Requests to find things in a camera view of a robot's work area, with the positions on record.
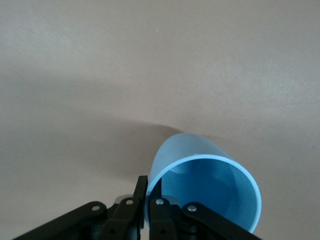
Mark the blue plastic cup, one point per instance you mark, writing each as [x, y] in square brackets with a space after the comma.
[207, 190]

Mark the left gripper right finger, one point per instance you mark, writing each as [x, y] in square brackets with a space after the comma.
[165, 217]

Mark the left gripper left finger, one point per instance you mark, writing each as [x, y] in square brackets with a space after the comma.
[117, 215]

